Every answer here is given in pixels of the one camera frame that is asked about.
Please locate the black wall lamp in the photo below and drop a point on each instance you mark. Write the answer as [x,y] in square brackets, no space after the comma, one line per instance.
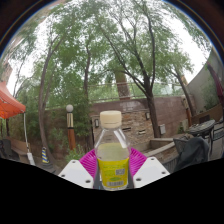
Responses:
[96,123]
[147,116]

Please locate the orange canopy tent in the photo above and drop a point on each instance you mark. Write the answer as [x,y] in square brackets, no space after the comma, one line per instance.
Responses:
[8,105]

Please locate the round dark patio table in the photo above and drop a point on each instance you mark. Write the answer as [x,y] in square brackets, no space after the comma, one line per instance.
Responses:
[200,127]

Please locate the black backpack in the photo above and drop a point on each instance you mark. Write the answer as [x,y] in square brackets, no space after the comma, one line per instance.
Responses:
[193,151]

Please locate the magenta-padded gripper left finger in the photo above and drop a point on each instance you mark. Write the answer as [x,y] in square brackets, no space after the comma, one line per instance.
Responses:
[76,173]

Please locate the blue and yellow striped cone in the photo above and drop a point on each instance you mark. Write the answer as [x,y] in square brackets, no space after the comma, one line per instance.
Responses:
[45,156]

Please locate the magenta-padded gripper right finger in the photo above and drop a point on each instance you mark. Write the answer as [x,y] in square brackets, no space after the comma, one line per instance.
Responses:
[150,171]

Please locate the clear bottle with yellow label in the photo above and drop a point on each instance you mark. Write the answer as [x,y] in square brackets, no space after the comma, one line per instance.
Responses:
[112,166]

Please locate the wooden lamp post with globe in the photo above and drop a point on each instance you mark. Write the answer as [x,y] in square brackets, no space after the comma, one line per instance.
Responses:
[71,133]

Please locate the folded maroon patio umbrella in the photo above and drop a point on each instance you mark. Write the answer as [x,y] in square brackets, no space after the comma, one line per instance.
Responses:
[216,83]

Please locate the tall dark-trunked tree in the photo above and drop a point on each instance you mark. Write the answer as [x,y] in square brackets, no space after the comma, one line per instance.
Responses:
[152,113]

